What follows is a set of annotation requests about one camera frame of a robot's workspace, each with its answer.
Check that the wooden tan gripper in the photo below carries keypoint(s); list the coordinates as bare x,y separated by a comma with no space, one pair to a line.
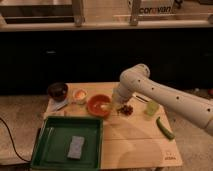
117,106

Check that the yellow banana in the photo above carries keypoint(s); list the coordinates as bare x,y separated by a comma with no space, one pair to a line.
106,107

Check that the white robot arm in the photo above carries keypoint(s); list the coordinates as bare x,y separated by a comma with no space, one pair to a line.
197,110

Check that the red bowl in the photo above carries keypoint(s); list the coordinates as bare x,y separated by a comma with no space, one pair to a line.
94,104

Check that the dark brown bowl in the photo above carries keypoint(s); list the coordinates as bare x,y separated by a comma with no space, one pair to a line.
58,91

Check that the brown dried fruit pile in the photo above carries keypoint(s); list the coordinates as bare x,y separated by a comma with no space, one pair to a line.
125,110

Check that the green cup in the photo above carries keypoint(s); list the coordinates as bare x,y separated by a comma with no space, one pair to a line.
151,108

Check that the small glass with orange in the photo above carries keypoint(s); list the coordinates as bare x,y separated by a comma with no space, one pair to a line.
79,96

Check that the green cucumber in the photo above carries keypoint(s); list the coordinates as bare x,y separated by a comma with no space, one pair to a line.
169,135

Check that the blue sponge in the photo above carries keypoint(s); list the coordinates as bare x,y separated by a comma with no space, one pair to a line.
76,146

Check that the knife on cloth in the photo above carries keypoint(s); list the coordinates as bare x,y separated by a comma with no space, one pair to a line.
54,108

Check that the green plastic tray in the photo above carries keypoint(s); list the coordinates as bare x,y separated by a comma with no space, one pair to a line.
51,150

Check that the white caravan box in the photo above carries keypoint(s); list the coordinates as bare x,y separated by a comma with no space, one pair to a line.
148,7

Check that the black handled brush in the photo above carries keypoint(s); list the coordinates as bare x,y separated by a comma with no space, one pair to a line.
140,98

